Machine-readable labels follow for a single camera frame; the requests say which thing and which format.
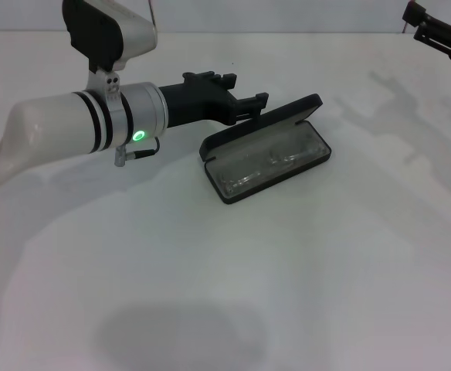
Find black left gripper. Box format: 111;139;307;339
158;70;270;129

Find black glasses case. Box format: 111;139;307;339
198;93;333;206

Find clear plastic glasses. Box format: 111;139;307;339
217;128;325;199

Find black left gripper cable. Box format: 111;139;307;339
113;138;161;168

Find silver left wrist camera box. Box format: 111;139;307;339
62;0;159;75

